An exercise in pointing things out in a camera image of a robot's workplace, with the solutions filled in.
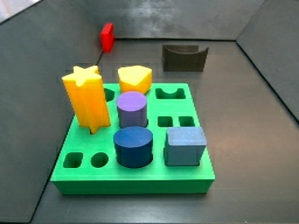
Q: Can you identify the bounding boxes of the yellow pentagon prism block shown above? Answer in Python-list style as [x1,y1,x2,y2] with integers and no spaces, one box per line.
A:
[117,66,152,94]

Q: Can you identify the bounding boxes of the black arch-shaped holder block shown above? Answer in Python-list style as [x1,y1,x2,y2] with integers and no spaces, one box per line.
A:
[163,45,209,72]

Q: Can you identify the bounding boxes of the yellow star prism block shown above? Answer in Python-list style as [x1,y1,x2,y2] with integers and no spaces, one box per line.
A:
[61,66,110,134]

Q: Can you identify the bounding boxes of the grey-blue cube block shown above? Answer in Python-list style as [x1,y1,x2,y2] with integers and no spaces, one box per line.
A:
[163,126,207,166]

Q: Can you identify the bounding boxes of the red double-square block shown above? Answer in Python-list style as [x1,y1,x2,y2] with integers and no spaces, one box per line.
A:
[100,23,114,53]

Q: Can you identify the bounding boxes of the purple cylinder block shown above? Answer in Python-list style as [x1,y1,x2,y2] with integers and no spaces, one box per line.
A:
[116,91,147,128]

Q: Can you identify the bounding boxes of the dark blue cylinder block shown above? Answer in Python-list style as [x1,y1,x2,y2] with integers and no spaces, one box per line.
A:
[113,126,153,168]

